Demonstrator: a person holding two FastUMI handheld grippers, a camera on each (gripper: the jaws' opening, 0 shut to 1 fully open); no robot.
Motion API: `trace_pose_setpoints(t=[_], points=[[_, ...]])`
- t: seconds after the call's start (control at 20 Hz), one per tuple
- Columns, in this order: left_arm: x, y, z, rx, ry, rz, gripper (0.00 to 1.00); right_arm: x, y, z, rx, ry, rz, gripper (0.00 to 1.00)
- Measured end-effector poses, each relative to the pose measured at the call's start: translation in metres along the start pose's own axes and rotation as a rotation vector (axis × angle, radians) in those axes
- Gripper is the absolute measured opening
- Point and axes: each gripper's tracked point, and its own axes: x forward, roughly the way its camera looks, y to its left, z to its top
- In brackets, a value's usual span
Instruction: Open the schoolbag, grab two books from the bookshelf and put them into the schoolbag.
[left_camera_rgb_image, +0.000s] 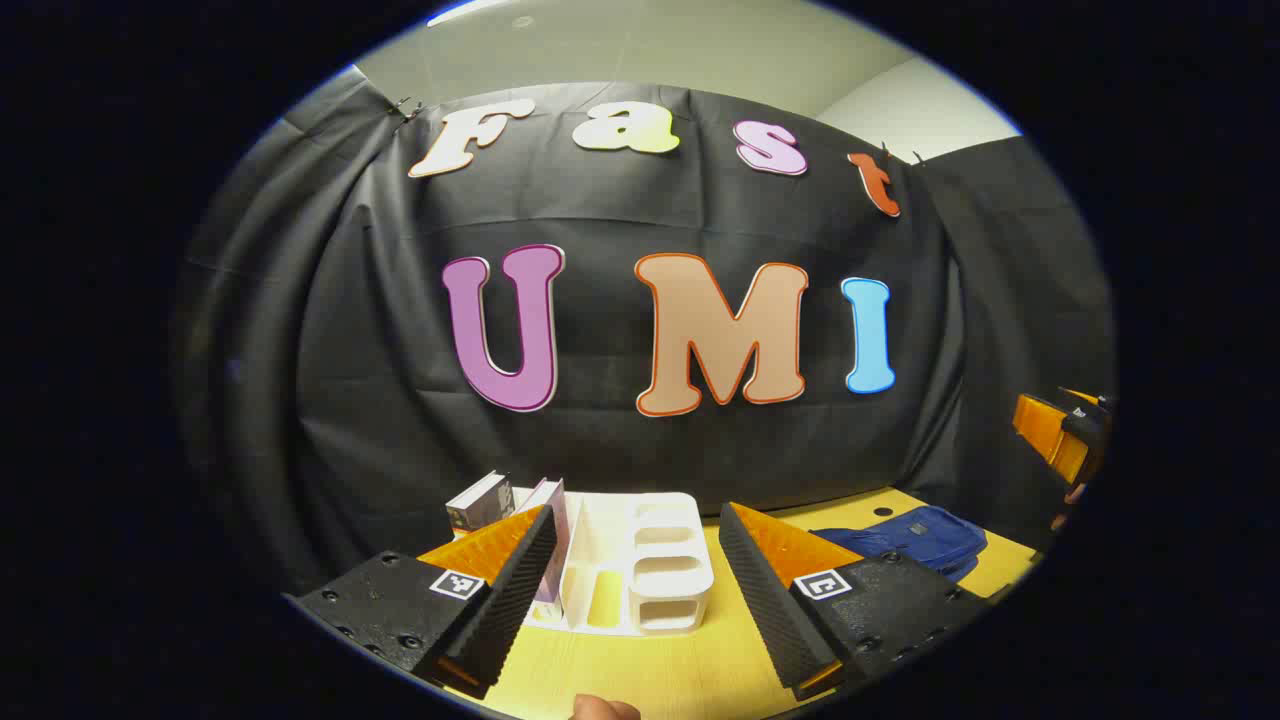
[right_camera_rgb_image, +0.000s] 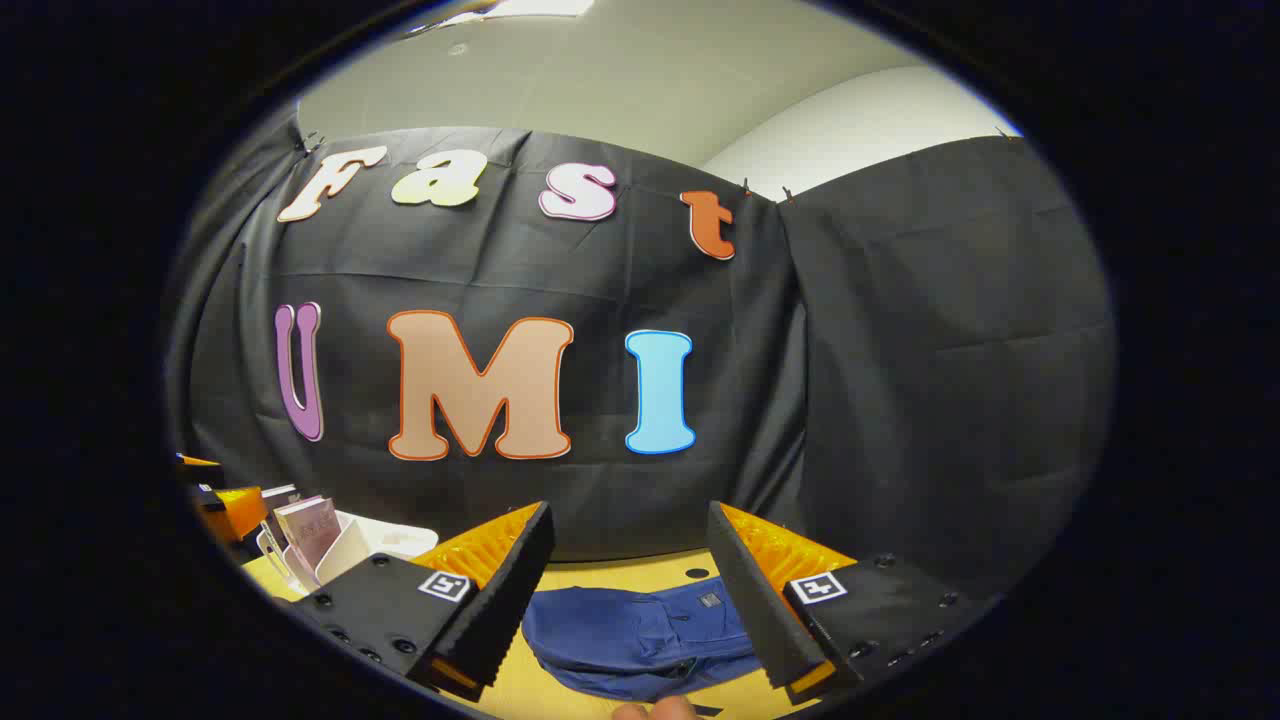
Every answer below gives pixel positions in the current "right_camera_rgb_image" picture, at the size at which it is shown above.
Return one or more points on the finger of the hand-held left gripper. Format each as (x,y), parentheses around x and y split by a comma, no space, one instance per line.
(198,463)
(240,508)

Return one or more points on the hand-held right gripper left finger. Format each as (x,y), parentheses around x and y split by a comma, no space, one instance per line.
(510,600)

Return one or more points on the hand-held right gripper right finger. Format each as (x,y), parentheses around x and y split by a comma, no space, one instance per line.
(755,610)

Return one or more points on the blue schoolbag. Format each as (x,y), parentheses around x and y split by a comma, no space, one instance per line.
(620,630)

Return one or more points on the white bookshelf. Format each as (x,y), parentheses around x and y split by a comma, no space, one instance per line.
(390,540)

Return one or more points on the black backdrop cloth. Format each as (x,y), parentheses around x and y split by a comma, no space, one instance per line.
(850,350)

